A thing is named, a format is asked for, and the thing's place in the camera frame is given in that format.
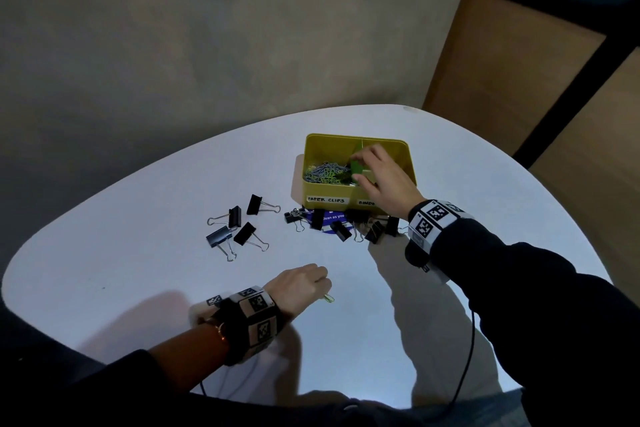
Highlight yellow divided tin box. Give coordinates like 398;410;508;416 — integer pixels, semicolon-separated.
301;133;417;212

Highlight pile of coloured paper clips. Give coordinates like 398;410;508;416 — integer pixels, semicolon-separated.
303;161;359;186

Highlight black wrist camera band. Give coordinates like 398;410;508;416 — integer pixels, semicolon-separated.
205;285;289;368
403;199;473;285

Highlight person's black sweater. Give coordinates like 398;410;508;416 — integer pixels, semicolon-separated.
0;219;640;427

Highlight person's right hand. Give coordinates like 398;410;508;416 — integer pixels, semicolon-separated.
349;143;427;222

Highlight person's left forearm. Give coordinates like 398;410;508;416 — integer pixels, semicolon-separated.
149;321;231;392

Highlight black left wrist camera band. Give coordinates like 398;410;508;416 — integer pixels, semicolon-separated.
205;285;289;368

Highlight black right wrist camera band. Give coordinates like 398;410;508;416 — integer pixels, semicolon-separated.
403;199;473;285

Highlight purple round sticker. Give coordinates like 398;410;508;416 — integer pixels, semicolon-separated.
299;209;351;236

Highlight person's right forearm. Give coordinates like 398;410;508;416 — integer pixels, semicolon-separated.
429;219;640;427

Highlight group of black binder clips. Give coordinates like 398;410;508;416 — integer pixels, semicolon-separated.
206;193;409;262

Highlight wooden partition panel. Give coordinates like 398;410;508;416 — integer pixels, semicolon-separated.
422;0;607;156
529;46;640;308

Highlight person's left hand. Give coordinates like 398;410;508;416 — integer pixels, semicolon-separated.
263;263;333;320

